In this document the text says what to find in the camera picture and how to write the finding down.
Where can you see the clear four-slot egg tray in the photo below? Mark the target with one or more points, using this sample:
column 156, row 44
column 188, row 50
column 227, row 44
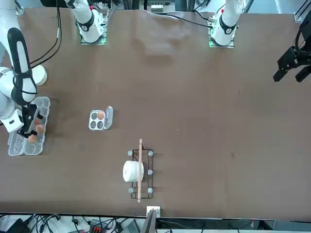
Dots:
column 96, row 120

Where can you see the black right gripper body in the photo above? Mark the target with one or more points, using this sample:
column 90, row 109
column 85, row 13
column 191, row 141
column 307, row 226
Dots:
column 26, row 116

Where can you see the black box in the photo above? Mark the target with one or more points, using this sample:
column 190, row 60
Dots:
column 14, row 227

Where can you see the grey power brick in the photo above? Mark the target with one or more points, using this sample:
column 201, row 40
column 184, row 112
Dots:
column 132, row 227

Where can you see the clear twelve-slot egg tray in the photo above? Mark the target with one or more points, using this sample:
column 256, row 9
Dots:
column 36, row 148

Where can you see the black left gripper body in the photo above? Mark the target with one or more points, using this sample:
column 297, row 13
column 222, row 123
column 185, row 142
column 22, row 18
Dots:
column 306, row 54

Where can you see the red black connector block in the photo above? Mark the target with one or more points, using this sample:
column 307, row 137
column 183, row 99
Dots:
column 96, row 228

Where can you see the aluminium camera post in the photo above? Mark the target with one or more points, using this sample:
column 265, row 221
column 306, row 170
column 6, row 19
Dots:
column 150, row 223

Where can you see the white round bowl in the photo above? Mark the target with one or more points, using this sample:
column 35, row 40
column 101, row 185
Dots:
column 41, row 75

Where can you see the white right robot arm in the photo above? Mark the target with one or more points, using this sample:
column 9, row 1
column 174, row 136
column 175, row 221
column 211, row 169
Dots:
column 88, row 29

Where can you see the white post bracket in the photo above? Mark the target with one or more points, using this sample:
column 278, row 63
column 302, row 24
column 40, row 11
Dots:
column 158, row 211

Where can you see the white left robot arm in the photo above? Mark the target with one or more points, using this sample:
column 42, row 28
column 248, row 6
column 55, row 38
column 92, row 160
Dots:
column 227, row 24

